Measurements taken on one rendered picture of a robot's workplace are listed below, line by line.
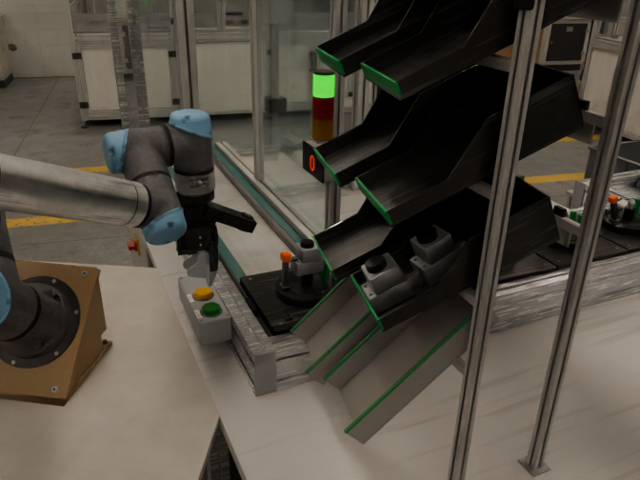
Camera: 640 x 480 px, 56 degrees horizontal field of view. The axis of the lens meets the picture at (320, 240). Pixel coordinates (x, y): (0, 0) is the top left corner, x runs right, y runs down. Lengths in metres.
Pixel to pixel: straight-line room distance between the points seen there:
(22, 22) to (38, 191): 8.45
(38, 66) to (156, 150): 8.30
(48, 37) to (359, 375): 8.54
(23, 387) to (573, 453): 1.04
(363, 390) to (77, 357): 0.59
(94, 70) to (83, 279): 5.23
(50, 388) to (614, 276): 1.33
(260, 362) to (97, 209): 0.45
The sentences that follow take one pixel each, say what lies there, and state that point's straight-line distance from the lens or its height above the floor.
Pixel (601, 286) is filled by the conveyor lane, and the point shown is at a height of 0.91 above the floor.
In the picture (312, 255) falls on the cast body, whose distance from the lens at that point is 1.30.
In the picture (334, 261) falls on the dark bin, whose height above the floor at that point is 1.20.
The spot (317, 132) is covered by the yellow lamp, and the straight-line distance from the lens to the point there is 1.43.
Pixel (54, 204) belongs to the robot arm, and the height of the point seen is 1.33.
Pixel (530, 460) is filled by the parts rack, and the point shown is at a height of 0.87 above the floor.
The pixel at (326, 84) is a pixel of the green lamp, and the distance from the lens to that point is 1.40.
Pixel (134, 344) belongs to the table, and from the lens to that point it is 1.43.
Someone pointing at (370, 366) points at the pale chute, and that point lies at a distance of 1.03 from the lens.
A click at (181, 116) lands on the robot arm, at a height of 1.39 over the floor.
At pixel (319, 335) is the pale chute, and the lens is 1.14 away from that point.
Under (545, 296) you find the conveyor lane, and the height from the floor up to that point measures 0.93.
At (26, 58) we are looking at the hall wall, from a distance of 9.39.
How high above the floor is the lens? 1.66
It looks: 26 degrees down
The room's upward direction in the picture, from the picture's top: 1 degrees clockwise
